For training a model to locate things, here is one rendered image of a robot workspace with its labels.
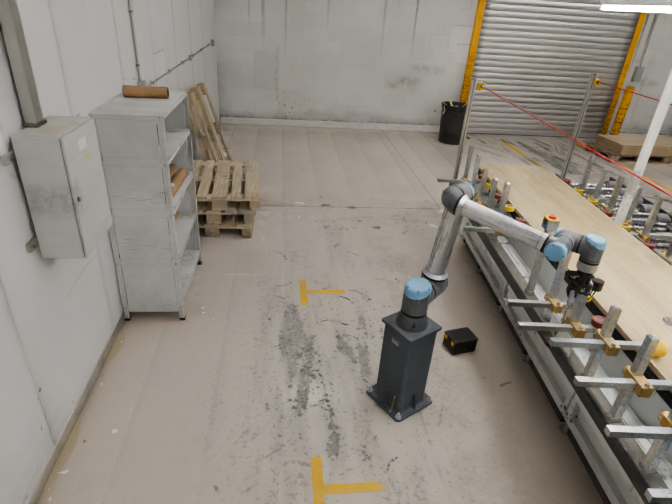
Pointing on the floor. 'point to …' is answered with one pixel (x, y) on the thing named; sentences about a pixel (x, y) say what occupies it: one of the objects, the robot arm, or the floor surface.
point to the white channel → (645, 151)
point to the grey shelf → (149, 199)
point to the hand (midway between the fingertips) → (571, 302)
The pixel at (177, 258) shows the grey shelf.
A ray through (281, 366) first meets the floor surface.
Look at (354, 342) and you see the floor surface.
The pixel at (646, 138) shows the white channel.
